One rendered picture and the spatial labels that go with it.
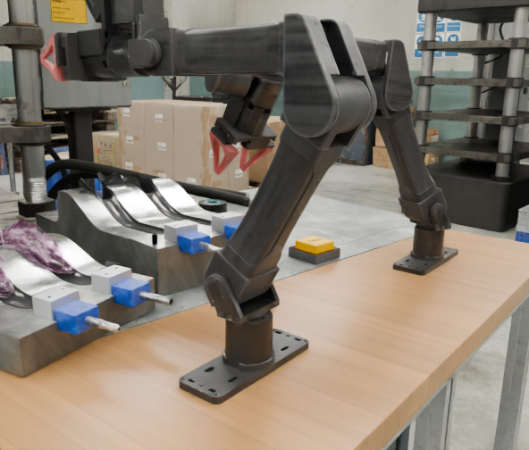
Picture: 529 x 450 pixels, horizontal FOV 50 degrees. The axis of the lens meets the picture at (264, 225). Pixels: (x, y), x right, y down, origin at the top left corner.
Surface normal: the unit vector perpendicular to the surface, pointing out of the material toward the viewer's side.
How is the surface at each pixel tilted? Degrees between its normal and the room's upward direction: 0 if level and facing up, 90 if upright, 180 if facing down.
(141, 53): 90
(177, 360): 0
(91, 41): 90
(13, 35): 90
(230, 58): 93
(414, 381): 0
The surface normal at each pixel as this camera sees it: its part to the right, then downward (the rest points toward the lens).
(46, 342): 0.88, 0.14
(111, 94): 0.69, 0.19
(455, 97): -0.69, 0.17
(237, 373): 0.02, -0.97
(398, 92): 0.44, 0.23
